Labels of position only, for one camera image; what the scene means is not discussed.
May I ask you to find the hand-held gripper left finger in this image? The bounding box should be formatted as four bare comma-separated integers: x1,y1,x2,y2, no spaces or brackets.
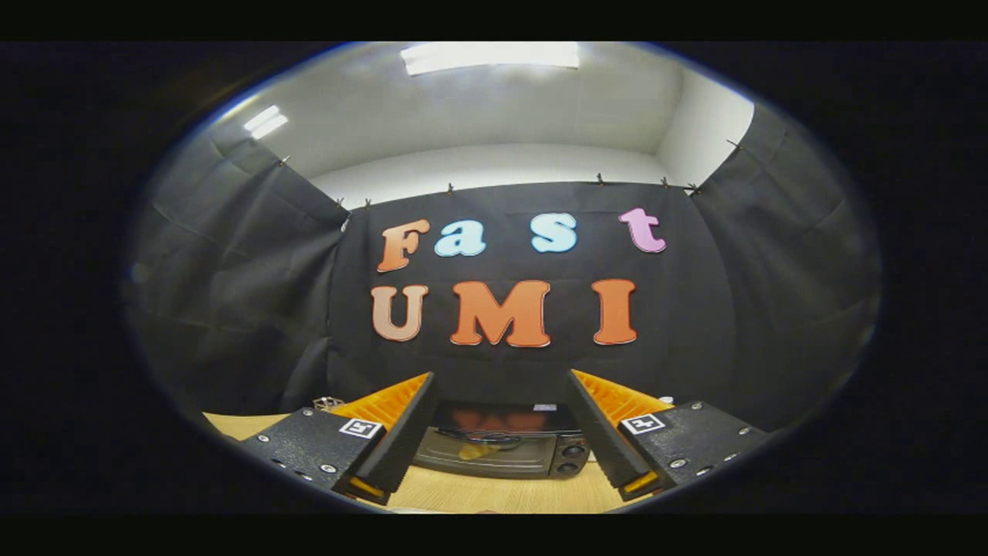
235,372,438,506

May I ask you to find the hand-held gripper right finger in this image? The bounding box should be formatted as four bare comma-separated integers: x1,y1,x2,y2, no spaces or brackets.
567,369,770,501

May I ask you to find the black toaster oven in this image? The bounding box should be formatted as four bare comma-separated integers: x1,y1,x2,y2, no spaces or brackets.
411,400,591,480

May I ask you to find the small ceiling light panel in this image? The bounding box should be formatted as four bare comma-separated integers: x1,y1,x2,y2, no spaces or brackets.
242,105,289,141

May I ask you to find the large ceiling light panel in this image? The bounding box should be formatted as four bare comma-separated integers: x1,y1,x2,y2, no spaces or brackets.
400,42,580,76

